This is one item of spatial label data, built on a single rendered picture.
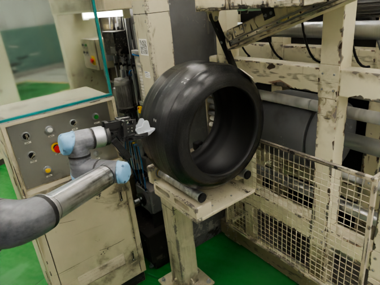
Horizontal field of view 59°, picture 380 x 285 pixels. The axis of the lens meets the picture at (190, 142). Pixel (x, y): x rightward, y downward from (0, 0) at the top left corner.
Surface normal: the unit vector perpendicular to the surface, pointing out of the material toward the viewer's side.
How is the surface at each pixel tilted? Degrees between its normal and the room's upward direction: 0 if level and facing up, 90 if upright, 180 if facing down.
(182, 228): 90
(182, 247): 90
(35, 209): 46
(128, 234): 90
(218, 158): 28
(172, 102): 52
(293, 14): 90
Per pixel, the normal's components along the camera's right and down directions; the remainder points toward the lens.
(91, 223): 0.60, 0.26
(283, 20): -0.80, 0.30
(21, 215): 0.50, -0.42
